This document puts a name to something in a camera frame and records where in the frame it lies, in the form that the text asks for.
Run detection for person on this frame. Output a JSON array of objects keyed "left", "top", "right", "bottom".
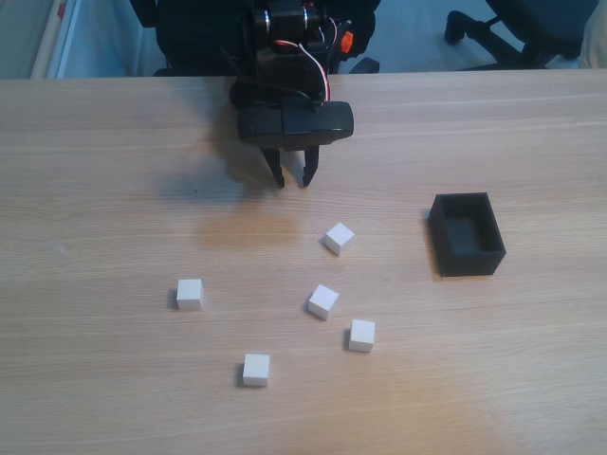
[{"left": 581, "top": 7, "right": 607, "bottom": 70}]

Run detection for pale leaning board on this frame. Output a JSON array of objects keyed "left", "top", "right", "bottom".
[{"left": 30, "top": 0, "right": 143, "bottom": 80}]

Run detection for white and red servo cable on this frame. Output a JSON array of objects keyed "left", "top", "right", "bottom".
[{"left": 273, "top": 40, "right": 332, "bottom": 103}]

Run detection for black oval camera box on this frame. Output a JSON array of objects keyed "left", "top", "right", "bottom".
[{"left": 236, "top": 100, "right": 355, "bottom": 153}]

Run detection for dark blue office chair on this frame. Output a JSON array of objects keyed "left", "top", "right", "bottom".
[{"left": 444, "top": 0, "right": 601, "bottom": 72}]

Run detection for white cube block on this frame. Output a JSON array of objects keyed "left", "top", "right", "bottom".
[
  {"left": 348, "top": 318, "right": 377, "bottom": 354},
  {"left": 175, "top": 278, "right": 205, "bottom": 312},
  {"left": 242, "top": 353, "right": 271, "bottom": 388},
  {"left": 323, "top": 221, "right": 357, "bottom": 258},
  {"left": 306, "top": 282, "right": 341, "bottom": 321}
]

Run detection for black open box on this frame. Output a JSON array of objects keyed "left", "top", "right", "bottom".
[{"left": 428, "top": 191, "right": 507, "bottom": 279}]

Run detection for black camera cable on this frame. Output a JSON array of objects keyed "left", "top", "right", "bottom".
[{"left": 279, "top": 88, "right": 320, "bottom": 113}]

